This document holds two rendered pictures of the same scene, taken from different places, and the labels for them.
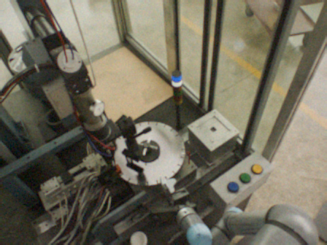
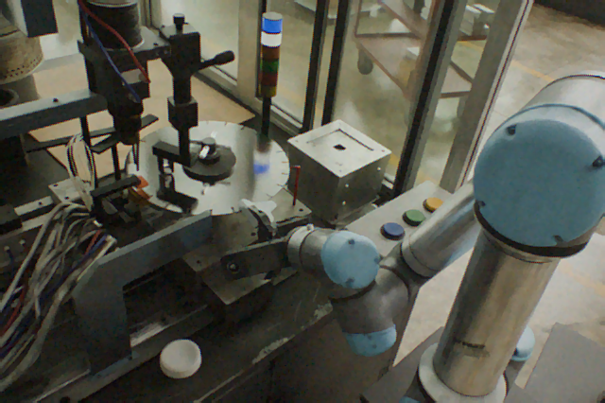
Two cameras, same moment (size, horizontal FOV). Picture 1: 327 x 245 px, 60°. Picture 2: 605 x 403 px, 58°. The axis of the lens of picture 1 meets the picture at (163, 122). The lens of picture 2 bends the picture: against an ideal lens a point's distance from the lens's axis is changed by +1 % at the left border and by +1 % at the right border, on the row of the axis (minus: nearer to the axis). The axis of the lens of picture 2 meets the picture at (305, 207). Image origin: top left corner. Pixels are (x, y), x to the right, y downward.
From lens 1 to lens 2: 53 cm
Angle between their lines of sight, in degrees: 18
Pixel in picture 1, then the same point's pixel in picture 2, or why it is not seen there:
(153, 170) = (223, 192)
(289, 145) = (457, 268)
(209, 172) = not seen: hidden behind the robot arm
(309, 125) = not seen: hidden behind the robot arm
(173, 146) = (264, 158)
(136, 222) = (174, 322)
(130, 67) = (157, 75)
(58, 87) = not seen: outside the picture
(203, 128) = (319, 146)
